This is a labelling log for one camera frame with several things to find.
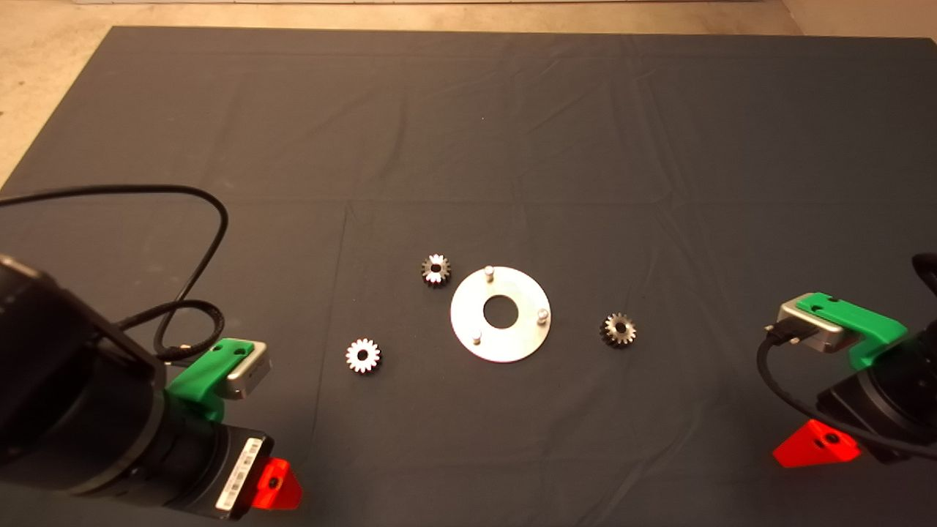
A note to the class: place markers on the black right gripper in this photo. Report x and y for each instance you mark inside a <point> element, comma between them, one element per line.
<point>900,395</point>

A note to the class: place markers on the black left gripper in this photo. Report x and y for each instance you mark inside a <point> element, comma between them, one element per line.
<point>212,461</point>

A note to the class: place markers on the small steel planetary gear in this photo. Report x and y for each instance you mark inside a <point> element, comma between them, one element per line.
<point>443,276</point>
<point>611,334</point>
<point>355,359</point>

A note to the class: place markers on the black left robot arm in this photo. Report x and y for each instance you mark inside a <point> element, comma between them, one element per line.
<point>58,380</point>

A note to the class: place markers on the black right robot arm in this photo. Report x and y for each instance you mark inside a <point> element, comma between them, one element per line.
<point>928,269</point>

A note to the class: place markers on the round metal carrier plate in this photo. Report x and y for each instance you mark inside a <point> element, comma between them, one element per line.
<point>512,344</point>

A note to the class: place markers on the dark grey table cloth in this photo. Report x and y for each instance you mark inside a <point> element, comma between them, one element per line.
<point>512,146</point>

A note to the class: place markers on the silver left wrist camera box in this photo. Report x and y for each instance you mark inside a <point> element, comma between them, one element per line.
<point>250,373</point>

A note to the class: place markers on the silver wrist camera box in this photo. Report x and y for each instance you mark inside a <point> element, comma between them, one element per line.
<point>812,326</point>
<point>250,373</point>

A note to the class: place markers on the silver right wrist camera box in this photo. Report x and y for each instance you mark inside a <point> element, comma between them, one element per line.
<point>812,326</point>

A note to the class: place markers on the green left camera mount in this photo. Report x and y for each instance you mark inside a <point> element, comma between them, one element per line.
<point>201,377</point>

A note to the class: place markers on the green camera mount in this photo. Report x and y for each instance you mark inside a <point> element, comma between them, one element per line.
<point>201,377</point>
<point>871,322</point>

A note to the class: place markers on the green right camera mount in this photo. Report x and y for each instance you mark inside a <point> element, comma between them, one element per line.
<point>871,322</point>

